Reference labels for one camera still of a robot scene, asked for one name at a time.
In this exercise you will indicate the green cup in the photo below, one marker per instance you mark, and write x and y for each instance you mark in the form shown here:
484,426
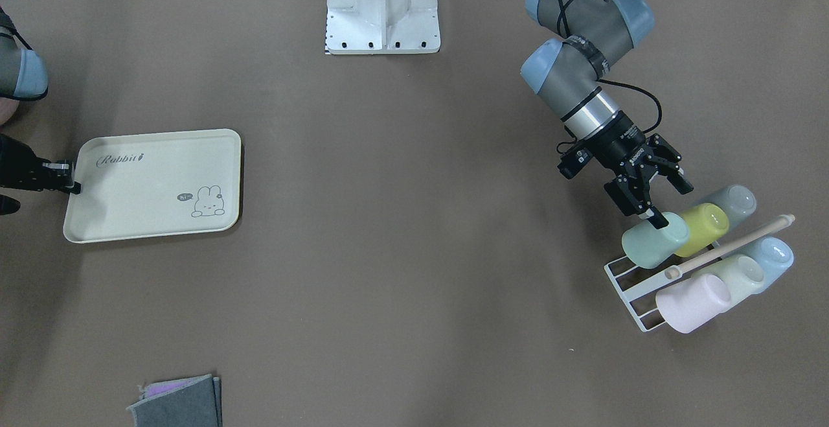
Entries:
648,247

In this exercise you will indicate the light blue cup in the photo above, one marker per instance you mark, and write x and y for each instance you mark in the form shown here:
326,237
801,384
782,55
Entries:
772,254

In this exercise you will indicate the grey cup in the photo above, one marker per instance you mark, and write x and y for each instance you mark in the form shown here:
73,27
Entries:
737,201

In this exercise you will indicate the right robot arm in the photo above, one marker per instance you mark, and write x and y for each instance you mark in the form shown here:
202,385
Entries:
25,79

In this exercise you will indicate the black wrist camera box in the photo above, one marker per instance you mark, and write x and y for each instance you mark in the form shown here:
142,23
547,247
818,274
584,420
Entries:
573,161

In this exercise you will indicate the cream rabbit tray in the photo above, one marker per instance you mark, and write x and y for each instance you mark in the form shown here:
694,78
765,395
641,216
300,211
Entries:
155,185

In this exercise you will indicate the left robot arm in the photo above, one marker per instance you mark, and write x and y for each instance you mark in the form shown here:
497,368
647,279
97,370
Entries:
568,71

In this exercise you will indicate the wooden rack handle rod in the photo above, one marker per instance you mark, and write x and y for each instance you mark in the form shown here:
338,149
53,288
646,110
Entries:
783,221

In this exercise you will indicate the yellow cup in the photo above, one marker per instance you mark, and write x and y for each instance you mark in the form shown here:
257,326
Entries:
706,223

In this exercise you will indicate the white wire cup rack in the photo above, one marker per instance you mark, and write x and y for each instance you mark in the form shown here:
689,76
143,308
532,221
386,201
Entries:
637,288

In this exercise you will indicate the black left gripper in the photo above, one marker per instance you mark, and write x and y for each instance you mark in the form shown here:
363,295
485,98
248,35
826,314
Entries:
620,142

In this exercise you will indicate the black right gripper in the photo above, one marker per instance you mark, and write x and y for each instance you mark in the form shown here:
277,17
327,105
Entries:
18,166

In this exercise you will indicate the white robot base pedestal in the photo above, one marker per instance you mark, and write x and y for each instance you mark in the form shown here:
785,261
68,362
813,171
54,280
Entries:
364,27

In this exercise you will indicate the pink cup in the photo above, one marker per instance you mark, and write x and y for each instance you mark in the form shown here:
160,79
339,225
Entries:
687,305

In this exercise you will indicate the cream white cup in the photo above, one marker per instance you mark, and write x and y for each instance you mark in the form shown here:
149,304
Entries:
742,275

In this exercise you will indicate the folded grey cloth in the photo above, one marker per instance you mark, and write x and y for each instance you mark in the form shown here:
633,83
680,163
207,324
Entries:
192,401

